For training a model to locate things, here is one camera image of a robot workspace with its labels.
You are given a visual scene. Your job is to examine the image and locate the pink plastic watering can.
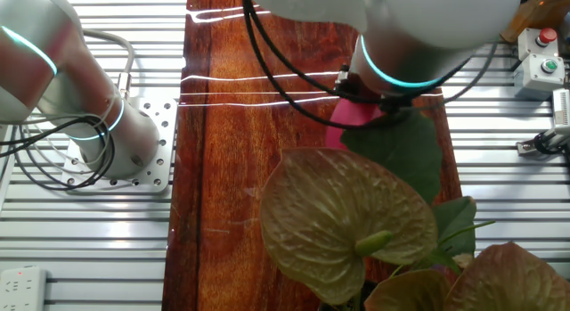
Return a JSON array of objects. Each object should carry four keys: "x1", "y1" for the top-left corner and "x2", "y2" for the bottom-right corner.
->
[{"x1": 324, "y1": 96, "x2": 387, "y2": 151}]

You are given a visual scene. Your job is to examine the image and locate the potted green leafy plant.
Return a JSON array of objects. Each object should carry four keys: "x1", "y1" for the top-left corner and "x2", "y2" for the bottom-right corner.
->
[{"x1": 259, "y1": 108, "x2": 570, "y2": 311}]

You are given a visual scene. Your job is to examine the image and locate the glossy wood grain board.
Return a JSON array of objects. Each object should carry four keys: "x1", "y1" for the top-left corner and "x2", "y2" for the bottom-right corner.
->
[{"x1": 160, "y1": 0, "x2": 464, "y2": 311}]

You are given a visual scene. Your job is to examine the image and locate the grey box with red button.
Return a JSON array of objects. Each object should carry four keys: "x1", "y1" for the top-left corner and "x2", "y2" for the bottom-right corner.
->
[{"x1": 517, "y1": 27, "x2": 560, "y2": 61}]

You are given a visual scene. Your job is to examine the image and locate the white power strip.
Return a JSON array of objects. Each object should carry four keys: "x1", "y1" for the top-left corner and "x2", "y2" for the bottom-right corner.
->
[{"x1": 0, "y1": 265, "x2": 49, "y2": 311}]

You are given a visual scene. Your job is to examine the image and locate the blurred black wrist cable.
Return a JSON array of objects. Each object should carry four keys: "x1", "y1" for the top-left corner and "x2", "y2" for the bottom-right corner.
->
[{"x1": 241, "y1": 0, "x2": 473, "y2": 131}]

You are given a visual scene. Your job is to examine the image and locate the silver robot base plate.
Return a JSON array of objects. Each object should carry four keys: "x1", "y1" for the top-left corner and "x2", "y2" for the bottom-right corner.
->
[{"x1": 60, "y1": 95, "x2": 179, "y2": 195}]

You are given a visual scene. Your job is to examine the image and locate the black arm base cables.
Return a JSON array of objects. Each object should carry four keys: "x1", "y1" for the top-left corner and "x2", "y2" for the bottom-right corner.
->
[{"x1": 0, "y1": 110, "x2": 117, "y2": 192}]

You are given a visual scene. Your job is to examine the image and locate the thick grey base cable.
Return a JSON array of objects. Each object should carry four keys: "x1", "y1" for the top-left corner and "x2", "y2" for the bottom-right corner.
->
[{"x1": 77, "y1": 28, "x2": 137, "y2": 98}]

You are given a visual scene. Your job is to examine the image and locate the aluminium camera mount bar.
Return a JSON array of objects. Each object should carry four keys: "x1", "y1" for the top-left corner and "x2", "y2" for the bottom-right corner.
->
[{"x1": 515, "y1": 126, "x2": 570, "y2": 157}]

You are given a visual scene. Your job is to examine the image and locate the silver ribbed depth camera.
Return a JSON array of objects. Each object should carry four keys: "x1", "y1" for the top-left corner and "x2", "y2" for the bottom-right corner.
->
[{"x1": 551, "y1": 87, "x2": 570, "y2": 127}]

